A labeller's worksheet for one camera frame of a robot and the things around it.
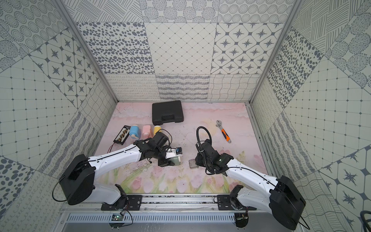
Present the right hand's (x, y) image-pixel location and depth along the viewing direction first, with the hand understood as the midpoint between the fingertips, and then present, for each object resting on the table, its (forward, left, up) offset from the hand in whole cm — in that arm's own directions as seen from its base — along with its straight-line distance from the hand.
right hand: (198, 160), depth 82 cm
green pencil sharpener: (-2, +13, +4) cm, 14 cm away
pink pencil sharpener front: (+18, +34, +1) cm, 39 cm away
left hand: (0, +13, +2) cm, 13 cm away
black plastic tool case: (+38, +24, 0) cm, 45 cm away
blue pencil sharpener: (+19, +42, +1) cm, 46 cm away
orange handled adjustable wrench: (+23, -19, -5) cm, 30 cm away
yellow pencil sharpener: (+21, +28, +2) cm, 35 cm away
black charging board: (+18, +52, -3) cm, 55 cm away
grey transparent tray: (0, +3, -5) cm, 6 cm away
